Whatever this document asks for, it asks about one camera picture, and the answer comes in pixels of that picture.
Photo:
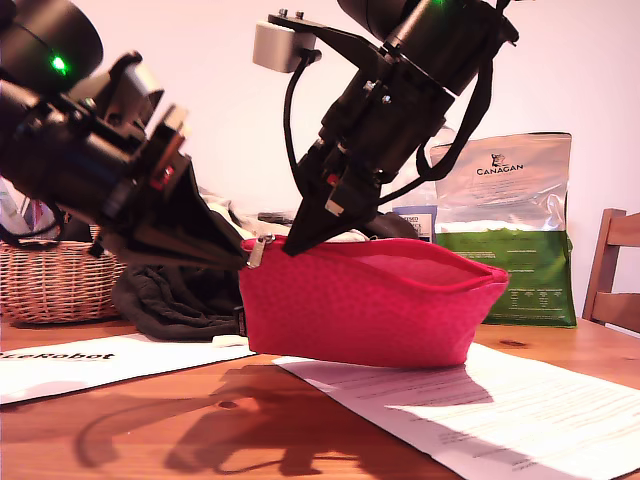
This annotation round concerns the clear plastic packets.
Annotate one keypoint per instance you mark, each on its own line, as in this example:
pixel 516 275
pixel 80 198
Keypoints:
pixel 20 210

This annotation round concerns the wicker basket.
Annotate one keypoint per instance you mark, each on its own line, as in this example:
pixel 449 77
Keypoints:
pixel 55 285

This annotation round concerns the red zip pouch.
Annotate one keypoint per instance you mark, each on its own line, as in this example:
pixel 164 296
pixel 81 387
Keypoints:
pixel 350 320

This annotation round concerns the small dark flat object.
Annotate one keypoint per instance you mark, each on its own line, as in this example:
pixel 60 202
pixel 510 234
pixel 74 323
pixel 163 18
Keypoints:
pixel 275 217

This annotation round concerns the wooden chair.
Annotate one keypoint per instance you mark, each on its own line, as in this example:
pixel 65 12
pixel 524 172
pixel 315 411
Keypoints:
pixel 607 300

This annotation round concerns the silver green Canagan bag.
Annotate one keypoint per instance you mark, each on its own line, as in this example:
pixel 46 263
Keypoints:
pixel 500 200

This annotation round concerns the large clear water bottle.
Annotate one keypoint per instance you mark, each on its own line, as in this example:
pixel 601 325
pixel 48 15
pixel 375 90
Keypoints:
pixel 415 222

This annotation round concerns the white printed letter sheet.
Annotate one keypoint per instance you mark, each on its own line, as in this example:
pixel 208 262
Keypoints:
pixel 550 415

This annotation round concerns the gripper pale camera box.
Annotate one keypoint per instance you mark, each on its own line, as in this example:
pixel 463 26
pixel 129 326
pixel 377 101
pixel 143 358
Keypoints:
pixel 280 47
pixel 145 85

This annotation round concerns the black grey hooded jacket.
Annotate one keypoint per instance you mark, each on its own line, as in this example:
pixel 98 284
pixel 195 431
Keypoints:
pixel 175 310

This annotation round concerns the white LeRobot paper sheet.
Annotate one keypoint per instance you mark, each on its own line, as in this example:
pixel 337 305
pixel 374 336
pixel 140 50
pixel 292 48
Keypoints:
pixel 125 360

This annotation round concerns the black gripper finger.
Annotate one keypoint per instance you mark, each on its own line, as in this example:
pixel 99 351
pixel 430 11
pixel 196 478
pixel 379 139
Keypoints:
pixel 185 215
pixel 190 256
pixel 340 225
pixel 310 215

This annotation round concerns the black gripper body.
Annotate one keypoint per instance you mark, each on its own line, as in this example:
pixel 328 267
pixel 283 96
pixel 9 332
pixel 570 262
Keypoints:
pixel 100 185
pixel 385 130

